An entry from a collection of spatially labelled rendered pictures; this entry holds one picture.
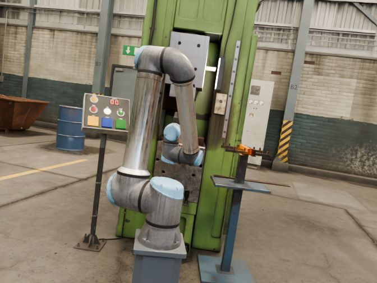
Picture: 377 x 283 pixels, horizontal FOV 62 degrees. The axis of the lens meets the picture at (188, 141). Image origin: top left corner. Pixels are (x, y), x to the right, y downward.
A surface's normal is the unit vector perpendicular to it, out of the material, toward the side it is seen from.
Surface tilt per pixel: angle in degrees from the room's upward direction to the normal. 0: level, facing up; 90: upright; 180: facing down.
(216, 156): 90
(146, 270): 90
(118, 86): 90
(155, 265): 90
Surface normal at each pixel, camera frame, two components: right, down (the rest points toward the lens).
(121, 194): -0.33, -0.04
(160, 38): -0.04, 0.10
